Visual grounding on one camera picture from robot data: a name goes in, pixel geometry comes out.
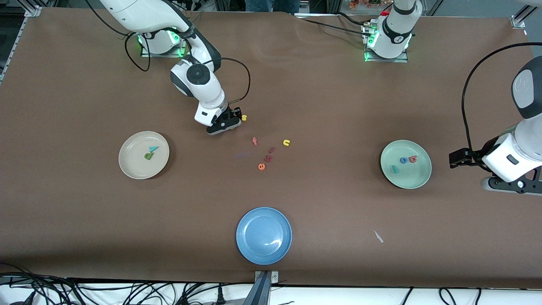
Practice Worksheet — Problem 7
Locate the aluminium frame corner bracket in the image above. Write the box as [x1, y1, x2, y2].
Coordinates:
[510, 6, 535, 29]

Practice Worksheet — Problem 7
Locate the beige plate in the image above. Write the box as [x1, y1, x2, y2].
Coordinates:
[118, 131, 170, 180]

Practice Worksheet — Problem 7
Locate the black floor cable tangle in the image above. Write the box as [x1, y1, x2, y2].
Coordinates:
[0, 263, 238, 305]

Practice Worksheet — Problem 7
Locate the blue plate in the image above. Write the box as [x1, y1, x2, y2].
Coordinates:
[236, 207, 293, 266]

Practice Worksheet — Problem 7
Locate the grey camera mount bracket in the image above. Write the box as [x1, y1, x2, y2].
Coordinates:
[243, 270, 280, 305]

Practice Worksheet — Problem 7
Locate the black table cable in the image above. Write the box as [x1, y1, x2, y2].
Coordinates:
[301, 12, 375, 36]

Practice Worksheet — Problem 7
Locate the brown table cover sheet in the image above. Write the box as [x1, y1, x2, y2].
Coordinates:
[0, 6, 542, 291]

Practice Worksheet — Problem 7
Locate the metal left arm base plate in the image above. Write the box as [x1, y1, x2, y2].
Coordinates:
[364, 19, 409, 63]

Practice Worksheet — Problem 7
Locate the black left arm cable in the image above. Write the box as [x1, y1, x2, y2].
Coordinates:
[462, 41, 542, 168]

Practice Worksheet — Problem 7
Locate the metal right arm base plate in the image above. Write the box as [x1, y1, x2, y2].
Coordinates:
[141, 32, 187, 58]

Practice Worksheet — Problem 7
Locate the person in blue jeans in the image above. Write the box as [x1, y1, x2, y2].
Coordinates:
[246, 0, 301, 13]

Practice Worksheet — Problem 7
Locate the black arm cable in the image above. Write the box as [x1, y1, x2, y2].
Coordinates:
[124, 32, 251, 113]
[462, 41, 542, 168]

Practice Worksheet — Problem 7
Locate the white rail strip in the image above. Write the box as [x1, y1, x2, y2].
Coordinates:
[294, 13, 367, 19]

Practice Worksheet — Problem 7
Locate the green plate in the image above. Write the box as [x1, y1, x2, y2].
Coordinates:
[380, 140, 432, 189]

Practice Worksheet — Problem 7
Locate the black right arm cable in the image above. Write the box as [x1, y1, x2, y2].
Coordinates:
[124, 32, 251, 113]

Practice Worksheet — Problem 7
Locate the aluminium frame rail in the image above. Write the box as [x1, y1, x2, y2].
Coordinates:
[0, 6, 43, 81]

